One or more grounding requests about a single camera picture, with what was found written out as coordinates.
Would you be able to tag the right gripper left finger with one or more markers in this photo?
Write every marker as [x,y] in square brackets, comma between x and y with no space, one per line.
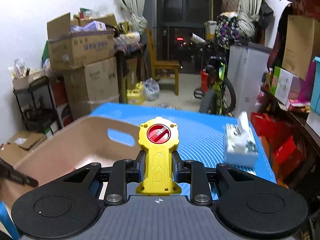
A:
[120,174]

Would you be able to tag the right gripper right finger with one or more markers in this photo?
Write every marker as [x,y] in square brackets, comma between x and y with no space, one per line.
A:
[194,173]

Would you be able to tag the beige plastic storage bin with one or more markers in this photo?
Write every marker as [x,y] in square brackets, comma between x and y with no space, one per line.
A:
[87,140]

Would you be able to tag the yellow toy with red dial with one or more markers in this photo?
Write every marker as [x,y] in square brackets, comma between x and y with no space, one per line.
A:
[158,138]

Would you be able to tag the torn cardboard box on floor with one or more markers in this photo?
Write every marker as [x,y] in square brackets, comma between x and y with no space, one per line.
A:
[20,145]

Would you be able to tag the blue silicone baking mat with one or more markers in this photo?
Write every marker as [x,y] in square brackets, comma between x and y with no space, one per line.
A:
[202,136]

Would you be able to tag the white tissue box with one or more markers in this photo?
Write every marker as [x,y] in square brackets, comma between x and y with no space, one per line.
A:
[240,145]

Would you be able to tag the black metal shelf rack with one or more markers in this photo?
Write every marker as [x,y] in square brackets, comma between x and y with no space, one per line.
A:
[38,118]

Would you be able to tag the yellow oil jug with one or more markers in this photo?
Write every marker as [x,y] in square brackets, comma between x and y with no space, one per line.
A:
[135,96]

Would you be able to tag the green black bicycle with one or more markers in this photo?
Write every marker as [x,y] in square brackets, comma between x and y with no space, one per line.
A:
[216,92]

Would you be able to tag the lower cardboard box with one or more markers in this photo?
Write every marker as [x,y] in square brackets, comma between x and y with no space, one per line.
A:
[90,86]

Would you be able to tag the red gift bag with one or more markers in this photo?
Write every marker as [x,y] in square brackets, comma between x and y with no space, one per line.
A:
[288,148]

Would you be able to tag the wooden chair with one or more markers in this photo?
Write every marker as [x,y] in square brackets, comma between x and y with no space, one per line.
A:
[161,69]

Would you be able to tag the dark wooden side table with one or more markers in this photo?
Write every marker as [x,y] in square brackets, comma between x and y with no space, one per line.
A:
[272,108]

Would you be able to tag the white refrigerator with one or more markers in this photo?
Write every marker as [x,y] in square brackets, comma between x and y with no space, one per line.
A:
[246,67]

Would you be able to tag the green white product box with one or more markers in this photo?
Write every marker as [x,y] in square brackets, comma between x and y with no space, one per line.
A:
[281,84]

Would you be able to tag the upper cardboard box open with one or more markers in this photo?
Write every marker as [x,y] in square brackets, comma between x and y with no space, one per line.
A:
[76,43]

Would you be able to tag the teal plastic storage crate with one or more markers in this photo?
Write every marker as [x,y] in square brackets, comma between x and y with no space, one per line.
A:
[315,98]

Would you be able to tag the tall brown cardboard box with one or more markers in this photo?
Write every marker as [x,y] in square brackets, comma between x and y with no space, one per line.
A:
[302,44]

